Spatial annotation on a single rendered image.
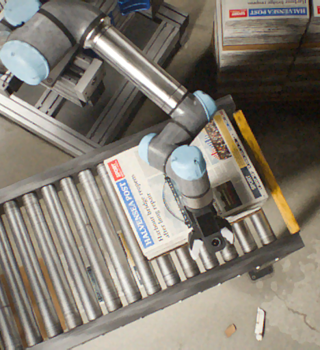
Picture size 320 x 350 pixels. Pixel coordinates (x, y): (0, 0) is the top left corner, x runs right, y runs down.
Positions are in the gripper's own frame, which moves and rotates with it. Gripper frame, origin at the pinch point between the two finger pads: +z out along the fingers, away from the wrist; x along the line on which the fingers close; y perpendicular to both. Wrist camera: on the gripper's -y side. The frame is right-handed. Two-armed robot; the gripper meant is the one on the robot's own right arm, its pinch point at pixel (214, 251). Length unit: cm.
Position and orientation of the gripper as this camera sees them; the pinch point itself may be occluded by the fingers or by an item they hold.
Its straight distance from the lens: 143.7
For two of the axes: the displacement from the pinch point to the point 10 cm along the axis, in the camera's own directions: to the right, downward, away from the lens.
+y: -3.1, -6.3, 7.1
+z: 2.3, 6.7, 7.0
